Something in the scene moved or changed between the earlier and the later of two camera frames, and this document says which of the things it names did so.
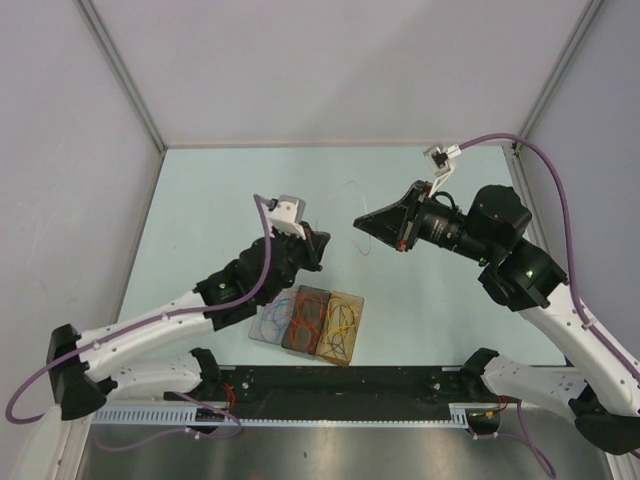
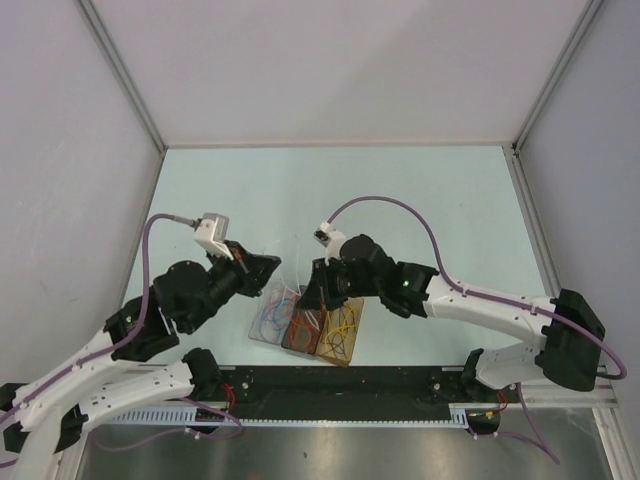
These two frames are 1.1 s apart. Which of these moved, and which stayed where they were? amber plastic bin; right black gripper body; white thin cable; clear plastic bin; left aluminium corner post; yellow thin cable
Moved: white thin cable; right black gripper body
Stayed: left aluminium corner post; clear plastic bin; yellow thin cable; amber plastic bin
